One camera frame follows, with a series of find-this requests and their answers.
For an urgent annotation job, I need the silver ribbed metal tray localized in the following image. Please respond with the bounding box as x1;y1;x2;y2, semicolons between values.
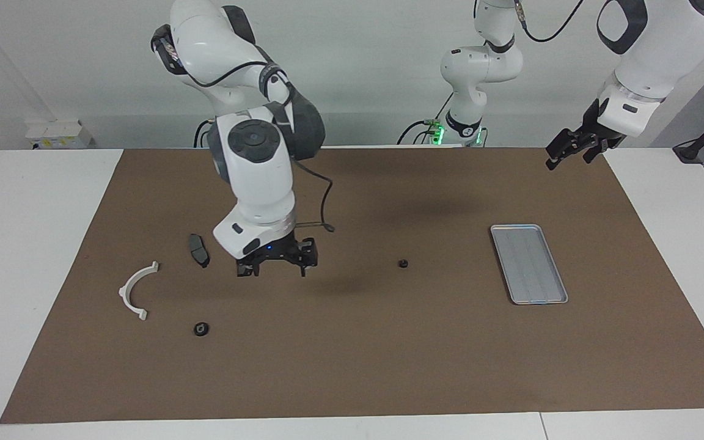
490;224;569;306

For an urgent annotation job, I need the angled dark grey brake pad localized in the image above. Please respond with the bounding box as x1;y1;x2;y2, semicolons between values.
188;233;211;269

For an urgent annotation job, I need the brown paper table mat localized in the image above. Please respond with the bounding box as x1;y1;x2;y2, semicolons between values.
0;147;704;425

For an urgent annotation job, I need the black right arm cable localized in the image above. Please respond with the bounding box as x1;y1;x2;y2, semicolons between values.
153;31;336;233

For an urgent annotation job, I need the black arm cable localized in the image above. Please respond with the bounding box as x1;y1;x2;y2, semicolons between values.
153;31;336;233
514;0;585;45

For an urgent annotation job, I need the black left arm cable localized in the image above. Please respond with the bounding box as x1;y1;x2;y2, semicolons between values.
514;0;585;45

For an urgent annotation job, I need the white semicircular plastic bracket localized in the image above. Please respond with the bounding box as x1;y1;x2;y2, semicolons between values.
118;261;160;321

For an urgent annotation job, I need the black base cable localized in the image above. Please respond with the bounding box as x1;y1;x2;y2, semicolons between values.
193;119;214;149
397;90;455;146

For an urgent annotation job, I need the white wall socket box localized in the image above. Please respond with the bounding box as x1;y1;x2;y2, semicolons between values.
25;120;94;151

